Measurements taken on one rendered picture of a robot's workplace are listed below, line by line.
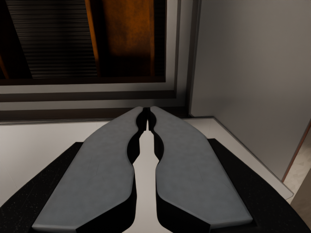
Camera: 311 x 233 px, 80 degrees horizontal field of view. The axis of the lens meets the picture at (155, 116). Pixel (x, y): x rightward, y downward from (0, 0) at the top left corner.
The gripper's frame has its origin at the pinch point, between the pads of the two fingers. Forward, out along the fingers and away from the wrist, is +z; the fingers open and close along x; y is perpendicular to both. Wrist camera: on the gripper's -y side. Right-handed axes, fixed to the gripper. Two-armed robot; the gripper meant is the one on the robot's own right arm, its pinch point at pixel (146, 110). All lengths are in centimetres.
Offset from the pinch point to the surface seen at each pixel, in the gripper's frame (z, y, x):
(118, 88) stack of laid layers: 4.1, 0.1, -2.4
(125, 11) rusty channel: 19.2, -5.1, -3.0
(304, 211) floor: 87, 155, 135
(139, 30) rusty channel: 19.2, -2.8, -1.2
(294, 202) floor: 87, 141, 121
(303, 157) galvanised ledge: 19.2, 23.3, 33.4
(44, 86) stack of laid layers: 4.1, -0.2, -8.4
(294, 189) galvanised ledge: 19, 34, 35
